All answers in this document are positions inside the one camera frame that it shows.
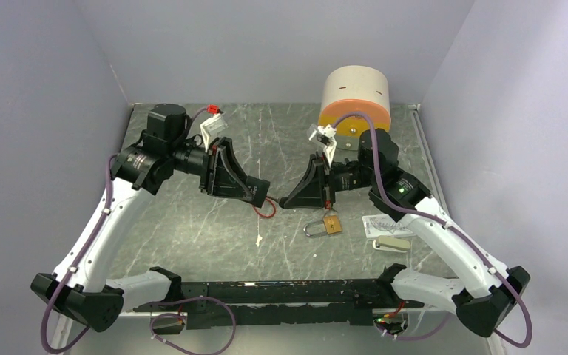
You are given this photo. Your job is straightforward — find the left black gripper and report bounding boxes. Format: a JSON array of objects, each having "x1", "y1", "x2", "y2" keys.
[{"x1": 169, "y1": 138, "x2": 255, "y2": 201}]

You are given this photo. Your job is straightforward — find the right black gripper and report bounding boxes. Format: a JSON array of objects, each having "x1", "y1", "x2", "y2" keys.
[{"x1": 283, "y1": 151, "x2": 378, "y2": 209}]

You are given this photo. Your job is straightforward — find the black padlock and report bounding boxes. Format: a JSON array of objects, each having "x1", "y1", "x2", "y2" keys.
[{"x1": 246, "y1": 176, "x2": 271, "y2": 207}]

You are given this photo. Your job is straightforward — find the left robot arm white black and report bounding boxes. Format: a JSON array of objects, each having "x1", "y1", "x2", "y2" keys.
[{"x1": 31, "y1": 104, "x2": 270, "y2": 332}]

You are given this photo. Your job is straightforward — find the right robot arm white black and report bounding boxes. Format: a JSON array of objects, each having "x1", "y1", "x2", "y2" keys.
[{"x1": 279, "y1": 125, "x2": 530, "y2": 337}]

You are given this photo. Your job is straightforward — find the brass padlock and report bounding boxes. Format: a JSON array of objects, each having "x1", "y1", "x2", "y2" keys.
[{"x1": 302, "y1": 214, "x2": 343, "y2": 238}]

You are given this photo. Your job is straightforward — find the white card package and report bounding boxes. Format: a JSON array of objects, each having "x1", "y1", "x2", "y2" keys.
[{"x1": 361, "y1": 214, "x2": 415, "y2": 240}]

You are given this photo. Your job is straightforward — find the beige white stapler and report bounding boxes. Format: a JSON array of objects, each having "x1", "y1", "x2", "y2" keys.
[{"x1": 372, "y1": 235, "x2": 411, "y2": 253}]

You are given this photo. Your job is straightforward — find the cylindrical drawer box orange yellow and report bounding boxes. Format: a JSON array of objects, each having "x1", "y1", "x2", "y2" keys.
[{"x1": 318, "y1": 65, "x2": 392, "y2": 132}]

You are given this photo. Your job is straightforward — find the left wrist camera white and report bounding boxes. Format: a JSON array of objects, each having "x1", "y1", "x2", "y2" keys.
[{"x1": 200, "y1": 104, "x2": 227, "y2": 151}]

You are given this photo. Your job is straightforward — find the red cable lock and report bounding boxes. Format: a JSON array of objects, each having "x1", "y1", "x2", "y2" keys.
[{"x1": 252, "y1": 197, "x2": 277, "y2": 219}]

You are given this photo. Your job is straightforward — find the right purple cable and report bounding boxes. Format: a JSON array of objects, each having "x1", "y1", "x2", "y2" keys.
[{"x1": 330, "y1": 112, "x2": 533, "y2": 349}]

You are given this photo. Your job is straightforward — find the purple cable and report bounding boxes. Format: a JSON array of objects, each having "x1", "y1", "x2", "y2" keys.
[
  {"x1": 330, "y1": 112, "x2": 533, "y2": 349},
  {"x1": 40, "y1": 155, "x2": 118, "y2": 355}
]

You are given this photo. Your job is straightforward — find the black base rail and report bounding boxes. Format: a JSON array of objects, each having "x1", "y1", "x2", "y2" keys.
[{"x1": 136, "y1": 279, "x2": 423, "y2": 330}]

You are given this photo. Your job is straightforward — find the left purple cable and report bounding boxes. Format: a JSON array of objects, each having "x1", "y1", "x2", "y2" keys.
[{"x1": 40, "y1": 155, "x2": 118, "y2": 355}]

